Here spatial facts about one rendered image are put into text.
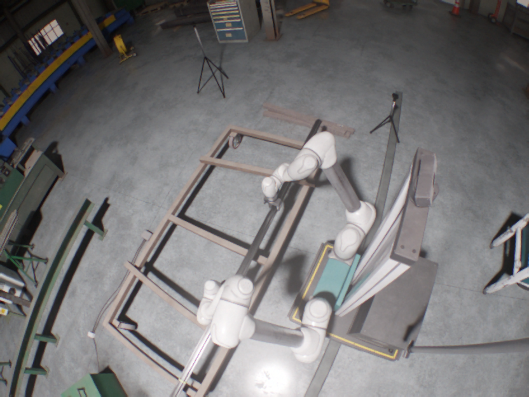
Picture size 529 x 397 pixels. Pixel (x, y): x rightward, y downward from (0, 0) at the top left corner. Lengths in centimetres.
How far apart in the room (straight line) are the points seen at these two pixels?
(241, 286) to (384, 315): 86
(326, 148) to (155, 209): 229
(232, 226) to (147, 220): 107
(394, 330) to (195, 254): 196
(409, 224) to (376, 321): 97
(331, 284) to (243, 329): 86
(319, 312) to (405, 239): 95
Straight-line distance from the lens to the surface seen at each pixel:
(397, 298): 159
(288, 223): 224
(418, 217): 66
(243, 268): 196
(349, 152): 309
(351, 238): 161
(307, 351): 149
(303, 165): 129
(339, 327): 202
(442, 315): 265
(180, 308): 222
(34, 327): 358
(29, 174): 481
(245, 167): 256
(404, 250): 61
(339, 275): 181
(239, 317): 108
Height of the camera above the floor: 233
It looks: 58 degrees down
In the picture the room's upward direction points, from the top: 17 degrees counter-clockwise
